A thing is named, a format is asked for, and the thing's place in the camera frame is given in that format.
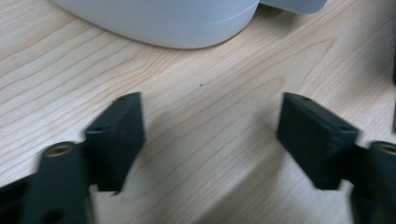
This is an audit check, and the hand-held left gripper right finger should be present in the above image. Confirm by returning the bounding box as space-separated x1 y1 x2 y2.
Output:
276 91 361 190

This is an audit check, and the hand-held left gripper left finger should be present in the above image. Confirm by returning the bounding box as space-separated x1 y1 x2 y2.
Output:
84 91 146 195

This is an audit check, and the white pedal trash can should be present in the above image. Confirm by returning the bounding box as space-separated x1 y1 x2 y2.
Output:
50 0 328 49

